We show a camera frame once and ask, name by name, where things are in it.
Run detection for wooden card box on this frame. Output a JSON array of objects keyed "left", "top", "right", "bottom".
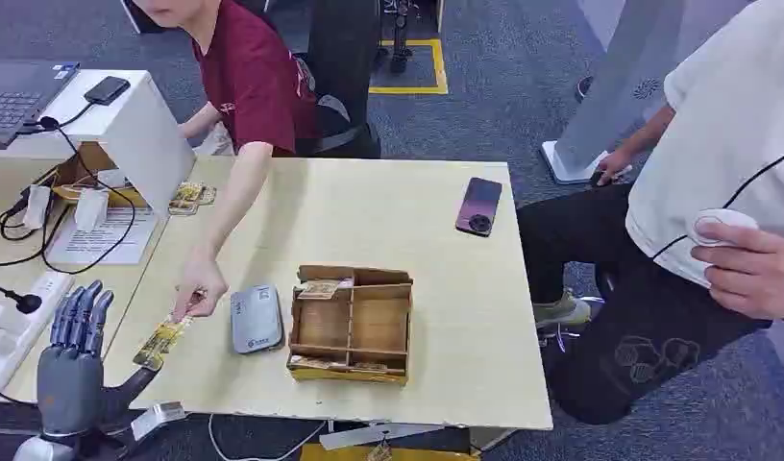
[{"left": 285, "top": 264, "right": 414, "bottom": 387}]

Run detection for stack of yellow cards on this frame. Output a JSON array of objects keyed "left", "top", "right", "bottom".
[{"left": 167, "top": 181, "right": 218, "bottom": 217}]

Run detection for yellow box under desk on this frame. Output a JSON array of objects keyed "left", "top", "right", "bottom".
[{"left": 299, "top": 442, "right": 481, "bottom": 461}]

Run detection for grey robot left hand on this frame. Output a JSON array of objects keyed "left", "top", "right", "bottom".
[{"left": 36, "top": 279, "right": 160, "bottom": 442}]

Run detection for printed card in box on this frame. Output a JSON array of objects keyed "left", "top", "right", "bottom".
[{"left": 295, "top": 278, "right": 355, "bottom": 301}]

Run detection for person's hand holding card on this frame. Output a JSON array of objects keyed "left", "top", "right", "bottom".
[{"left": 173, "top": 251, "right": 231, "bottom": 323}]

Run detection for white cable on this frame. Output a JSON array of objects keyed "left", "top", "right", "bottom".
[{"left": 207, "top": 413, "right": 331, "bottom": 461}]

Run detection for yellow cards in box slot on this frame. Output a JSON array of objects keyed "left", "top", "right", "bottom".
[{"left": 289, "top": 354, "right": 407, "bottom": 376}]

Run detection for white floor stand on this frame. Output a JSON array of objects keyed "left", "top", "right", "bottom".
[{"left": 540, "top": 0, "right": 705, "bottom": 186}]

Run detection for person in red shirt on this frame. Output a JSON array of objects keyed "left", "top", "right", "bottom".
[{"left": 132, "top": 0, "right": 320, "bottom": 323}]

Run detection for cardboard box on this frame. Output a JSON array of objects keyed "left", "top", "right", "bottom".
[{"left": 48, "top": 140, "right": 150, "bottom": 210}]

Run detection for yellow printed card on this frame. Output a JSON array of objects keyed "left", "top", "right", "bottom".
[{"left": 132, "top": 310, "right": 197, "bottom": 373}]

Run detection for white power strip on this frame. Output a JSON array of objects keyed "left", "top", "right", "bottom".
[{"left": 0, "top": 269, "right": 76, "bottom": 395}]

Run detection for grey laptop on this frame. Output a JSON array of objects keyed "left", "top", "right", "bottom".
[{"left": 0, "top": 61, "right": 82, "bottom": 152}]

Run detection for black cable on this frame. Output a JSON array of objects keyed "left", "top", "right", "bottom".
[{"left": 0, "top": 101, "right": 138, "bottom": 277}]

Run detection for white tag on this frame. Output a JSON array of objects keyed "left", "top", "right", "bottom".
[
  {"left": 72, "top": 187, "right": 110, "bottom": 234},
  {"left": 21, "top": 183, "right": 54, "bottom": 231}
]

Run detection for white desk riser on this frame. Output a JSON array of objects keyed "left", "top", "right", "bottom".
[{"left": 0, "top": 68, "right": 197, "bottom": 219}]

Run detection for grey green shoe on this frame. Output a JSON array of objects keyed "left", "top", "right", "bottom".
[{"left": 532, "top": 288, "right": 593, "bottom": 330}]

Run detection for printed paper sheet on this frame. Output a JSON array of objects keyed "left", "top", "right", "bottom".
[{"left": 45, "top": 206, "right": 159, "bottom": 267}]

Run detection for person's hand on stand base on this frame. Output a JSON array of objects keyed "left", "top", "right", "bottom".
[{"left": 594, "top": 148, "right": 636, "bottom": 187}]

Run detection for black plug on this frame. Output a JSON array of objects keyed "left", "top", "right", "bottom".
[{"left": 0, "top": 286, "right": 44, "bottom": 316}]

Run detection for metal bracket under desk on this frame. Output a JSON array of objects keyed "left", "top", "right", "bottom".
[{"left": 318, "top": 422, "right": 446, "bottom": 452}]

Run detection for person in white shirt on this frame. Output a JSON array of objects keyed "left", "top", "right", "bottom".
[{"left": 516, "top": 0, "right": 784, "bottom": 426}]

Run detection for black tripod stand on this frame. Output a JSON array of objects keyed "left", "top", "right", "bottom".
[{"left": 374, "top": 0, "right": 425, "bottom": 75}]

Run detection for white round handheld device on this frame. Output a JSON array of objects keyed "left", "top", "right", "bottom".
[{"left": 687, "top": 207, "right": 761, "bottom": 249}]

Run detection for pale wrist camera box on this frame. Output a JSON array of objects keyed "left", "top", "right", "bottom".
[{"left": 130, "top": 400, "right": 187, "bottom": 442}]

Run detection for purple smartphone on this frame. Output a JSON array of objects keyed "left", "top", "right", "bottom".
[{"left": 454, "top": 177, "right": 504, "bottom": 238}]

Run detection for person's hand holding white device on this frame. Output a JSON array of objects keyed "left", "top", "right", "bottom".
[{"left": 689, "top": 218, "right": 784, "bottom": 323}]

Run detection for small black phone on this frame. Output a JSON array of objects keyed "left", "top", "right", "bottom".
[{"left": 83, "top": 75, "right": 133, "bottom": 107}]

